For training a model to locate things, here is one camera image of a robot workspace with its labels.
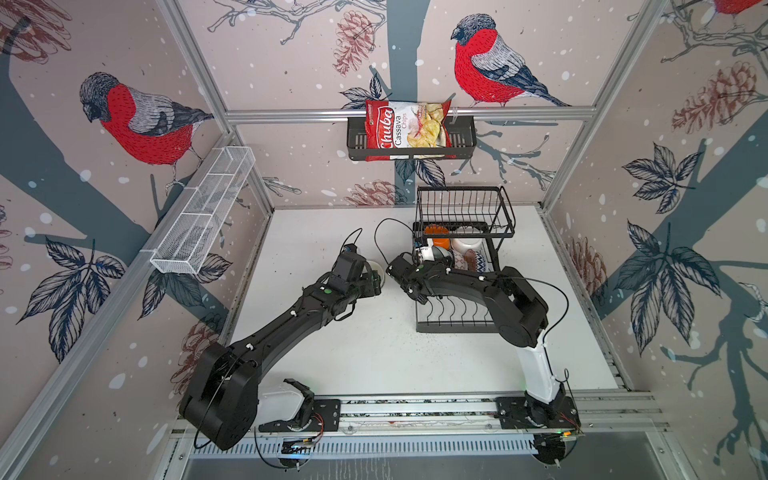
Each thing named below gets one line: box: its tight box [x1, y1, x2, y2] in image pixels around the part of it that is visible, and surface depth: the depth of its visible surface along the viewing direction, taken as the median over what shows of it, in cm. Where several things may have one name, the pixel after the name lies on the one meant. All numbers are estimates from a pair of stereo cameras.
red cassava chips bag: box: [365, 100, 457, 162], surface depth 89 cm
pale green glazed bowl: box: [432, 246, 455, 270], surface depth 92 cm
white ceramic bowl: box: [450, 237, 483, 253], surface depth 103 cm
